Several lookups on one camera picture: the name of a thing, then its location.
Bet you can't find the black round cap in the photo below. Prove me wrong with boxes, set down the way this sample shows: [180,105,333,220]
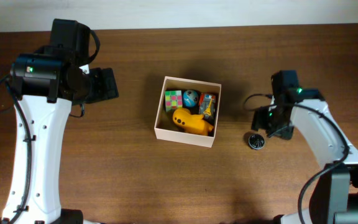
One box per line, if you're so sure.
[248,133,265,150]

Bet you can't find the red grey toy car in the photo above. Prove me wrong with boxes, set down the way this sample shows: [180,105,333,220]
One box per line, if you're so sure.
[198,93,216,123]

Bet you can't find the pastel puzzle cube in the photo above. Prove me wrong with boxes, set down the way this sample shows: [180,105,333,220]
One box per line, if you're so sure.
[165,90,183,112]

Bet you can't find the orange toy figure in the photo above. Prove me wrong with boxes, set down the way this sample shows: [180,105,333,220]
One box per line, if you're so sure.
[172,108,214,136]

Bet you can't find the blue ball with eyes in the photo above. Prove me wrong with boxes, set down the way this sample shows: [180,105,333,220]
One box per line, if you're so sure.
[183,90,199,108]

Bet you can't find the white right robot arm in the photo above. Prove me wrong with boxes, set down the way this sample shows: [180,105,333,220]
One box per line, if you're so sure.
[252,88,358,223]

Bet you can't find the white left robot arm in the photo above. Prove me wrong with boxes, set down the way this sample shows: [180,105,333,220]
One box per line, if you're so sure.
[0,54,119,223]

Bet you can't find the pink cardboard box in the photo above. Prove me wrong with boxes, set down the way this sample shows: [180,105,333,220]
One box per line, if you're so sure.
[154,77,222,147]

